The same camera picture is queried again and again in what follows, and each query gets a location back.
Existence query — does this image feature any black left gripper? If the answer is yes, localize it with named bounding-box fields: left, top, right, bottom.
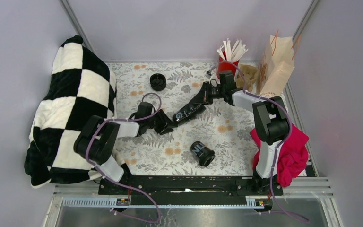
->
left=145, top=108, right=177, bottom=134

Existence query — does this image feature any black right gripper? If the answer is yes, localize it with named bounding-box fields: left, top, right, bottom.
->
left=190, top=82, right=225, bottom=105

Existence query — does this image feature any stack of black cups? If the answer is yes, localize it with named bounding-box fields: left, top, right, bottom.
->
left=173, top=104, right=206, bottom=126

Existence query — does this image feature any single black coffee cup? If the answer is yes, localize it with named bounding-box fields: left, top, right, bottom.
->
left=190, top=141, right=209, bottom=160

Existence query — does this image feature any single black lid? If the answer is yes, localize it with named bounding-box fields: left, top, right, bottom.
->
left=199, top=150, right=215, bottom=167

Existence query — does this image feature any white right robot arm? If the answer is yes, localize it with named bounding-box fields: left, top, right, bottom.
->
left=190, top=70, right=292, bottom=195

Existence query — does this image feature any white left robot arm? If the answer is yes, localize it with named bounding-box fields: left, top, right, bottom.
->
left=73, top=102, right=177, bottom=194

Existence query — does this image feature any red cup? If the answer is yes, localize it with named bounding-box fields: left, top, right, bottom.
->
left=216, top=57, right=239, bottom=79

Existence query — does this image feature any brown cardboard cup carrier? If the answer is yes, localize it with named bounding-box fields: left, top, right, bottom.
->
left=235, top=64, right=259, bottom=93

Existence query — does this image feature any floral tablecloth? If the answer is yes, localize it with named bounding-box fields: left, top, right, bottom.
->
left=108, top=62, right=258, bottom=176

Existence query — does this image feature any white wrapped straws bundle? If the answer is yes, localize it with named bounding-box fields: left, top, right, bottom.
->
left=216, top=38, right=248, bottom=63

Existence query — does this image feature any tan paper bag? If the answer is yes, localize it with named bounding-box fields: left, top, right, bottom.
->
left=257, top=33, right=301, bottom=98

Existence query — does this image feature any black white checkered blanket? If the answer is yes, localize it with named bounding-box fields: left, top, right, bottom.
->
left=24, top=35, right=117, bottom=189

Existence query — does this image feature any crumpled magenta cloth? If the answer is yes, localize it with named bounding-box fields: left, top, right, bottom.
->
left=250, top=123, right=310, bottom=188

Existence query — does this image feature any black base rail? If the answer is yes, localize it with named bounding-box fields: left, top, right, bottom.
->
left=98, top=175, right=283, bottom=206

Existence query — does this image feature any aluminium front frame rail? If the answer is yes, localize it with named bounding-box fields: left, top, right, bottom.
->
left=44, top=175, right=343, bottom=227

